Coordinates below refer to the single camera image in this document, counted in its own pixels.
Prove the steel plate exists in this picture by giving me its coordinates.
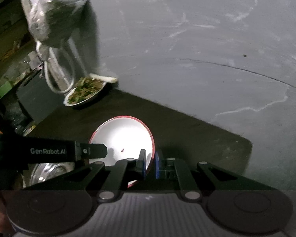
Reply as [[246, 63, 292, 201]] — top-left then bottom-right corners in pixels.
[[29, 162, 75, 186]]

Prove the white ceramic bowl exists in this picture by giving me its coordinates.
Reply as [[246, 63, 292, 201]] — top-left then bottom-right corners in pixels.
[[89, 116, 155, 187]]

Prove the green box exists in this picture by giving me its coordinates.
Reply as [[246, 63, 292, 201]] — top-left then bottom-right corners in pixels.
[[0, 80, 13, 99]]

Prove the dark grey cabinet box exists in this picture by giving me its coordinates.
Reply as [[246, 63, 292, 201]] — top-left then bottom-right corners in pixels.
[[16, 73, 65, 124]]

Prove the white plate of stir-fry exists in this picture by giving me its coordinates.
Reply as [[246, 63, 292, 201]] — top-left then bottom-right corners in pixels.
[[64, 77, 106, 106]]

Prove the plastic bag of greens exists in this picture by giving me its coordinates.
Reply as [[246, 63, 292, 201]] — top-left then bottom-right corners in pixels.
[[21, 0, 87, 47]]

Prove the grey looped hose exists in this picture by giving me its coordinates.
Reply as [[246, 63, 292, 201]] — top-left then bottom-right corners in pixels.
[[44, 45, 77, 94]]

